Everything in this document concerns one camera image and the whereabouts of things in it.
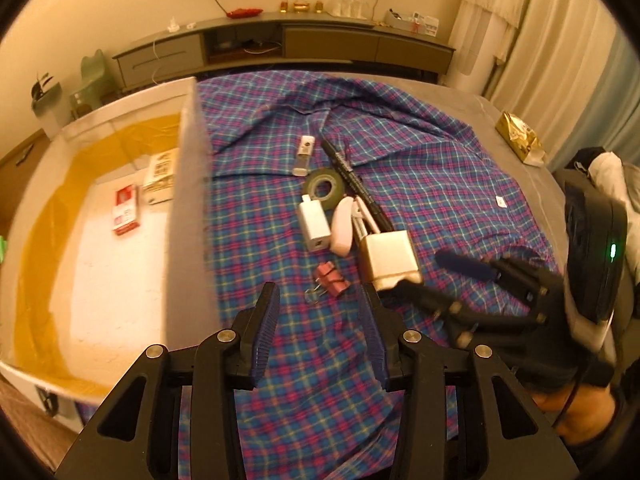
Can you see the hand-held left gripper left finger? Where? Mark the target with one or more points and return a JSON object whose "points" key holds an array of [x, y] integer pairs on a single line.
{"points": [[262, 332]]}

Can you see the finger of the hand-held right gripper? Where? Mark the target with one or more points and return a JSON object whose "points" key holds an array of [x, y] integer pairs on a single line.
{"points": [[430, 297], [465, 265]]}

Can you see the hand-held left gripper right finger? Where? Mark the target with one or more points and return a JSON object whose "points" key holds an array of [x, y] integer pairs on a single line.
{"points": [[372, 342]]}

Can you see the gold tin box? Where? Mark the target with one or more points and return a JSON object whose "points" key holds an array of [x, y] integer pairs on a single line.
{"points": [[387, 257]]}

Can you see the pink binder clip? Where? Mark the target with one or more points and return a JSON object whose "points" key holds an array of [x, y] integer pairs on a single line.
{"points": [[330, 277]]}

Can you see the white pink oval case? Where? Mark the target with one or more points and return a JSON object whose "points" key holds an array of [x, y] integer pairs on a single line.
{"points": [[342, 230]]}

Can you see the white charger adapter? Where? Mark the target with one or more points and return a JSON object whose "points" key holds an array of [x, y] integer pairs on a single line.
{"points": [[315, 222]]}

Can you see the black marker pen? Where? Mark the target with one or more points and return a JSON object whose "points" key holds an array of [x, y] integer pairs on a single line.
{"points": [[350, 180]]}

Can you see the green tape roll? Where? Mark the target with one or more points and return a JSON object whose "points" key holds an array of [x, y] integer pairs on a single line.
{"points": [[325, 197]]}

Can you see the white stick black label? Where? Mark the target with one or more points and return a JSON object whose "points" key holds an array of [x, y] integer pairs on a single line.
{"points": [[304, 155]]}

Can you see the white cardboard box yellow tape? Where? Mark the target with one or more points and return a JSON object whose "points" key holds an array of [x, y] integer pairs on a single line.
{"points": [[75, 270]]}

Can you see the person's right forearm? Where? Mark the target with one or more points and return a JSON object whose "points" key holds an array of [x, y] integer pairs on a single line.
{"points": [[585, 415]]}

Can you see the black and white clothing pile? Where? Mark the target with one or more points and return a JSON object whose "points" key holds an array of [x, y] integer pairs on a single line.
{"points": [[607, 170]]}

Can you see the blue plaid cloth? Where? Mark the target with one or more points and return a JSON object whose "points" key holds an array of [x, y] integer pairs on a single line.
{"points": [[440, 170]]}

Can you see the white plastic clip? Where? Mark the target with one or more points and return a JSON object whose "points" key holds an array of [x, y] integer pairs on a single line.
{"points": [[364, 217]]}

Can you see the gold snack bag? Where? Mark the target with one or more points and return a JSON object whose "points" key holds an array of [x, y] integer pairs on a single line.
{"points": [[517, 135]]}

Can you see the red staple box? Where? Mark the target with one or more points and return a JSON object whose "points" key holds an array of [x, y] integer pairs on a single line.
{"points": [[125, 210]]}

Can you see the beige tissue packet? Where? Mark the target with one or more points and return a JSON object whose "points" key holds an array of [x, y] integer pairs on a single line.
{"points": [[160, 175]]}

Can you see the cream curtain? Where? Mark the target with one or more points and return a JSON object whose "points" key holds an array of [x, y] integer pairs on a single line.
{"points": [[575, 60]]}

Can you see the white floor air conditioner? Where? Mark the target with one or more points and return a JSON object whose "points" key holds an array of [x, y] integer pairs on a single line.
{"points": [[475, 60]]}

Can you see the white organizer tray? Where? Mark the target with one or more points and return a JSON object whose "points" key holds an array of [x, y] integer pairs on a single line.
{"points": [[412, 22]]}

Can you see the grey tv cabinet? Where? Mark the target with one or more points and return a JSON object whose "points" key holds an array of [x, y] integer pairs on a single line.
{"points": [[325, 37]]}

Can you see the group of glass cups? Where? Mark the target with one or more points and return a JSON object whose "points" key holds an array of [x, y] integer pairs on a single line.
{"points": [[350, 6]]}

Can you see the white ribbed bin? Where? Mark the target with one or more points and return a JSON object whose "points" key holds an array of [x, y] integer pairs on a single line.
{"points": [[50, 112]]}

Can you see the green plastic stool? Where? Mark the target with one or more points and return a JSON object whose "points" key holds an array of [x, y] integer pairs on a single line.
{"points": [[92, 67]]}

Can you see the white charger stand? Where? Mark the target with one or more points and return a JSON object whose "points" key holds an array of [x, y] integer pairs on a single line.
{"points": [[173, 25]]}

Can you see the red tray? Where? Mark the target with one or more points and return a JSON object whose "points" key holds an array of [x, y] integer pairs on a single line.
{"points": [[245, 12]]}

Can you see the potted plant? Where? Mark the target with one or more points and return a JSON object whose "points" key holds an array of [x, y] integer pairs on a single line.
{"points": [[41, 85]]}

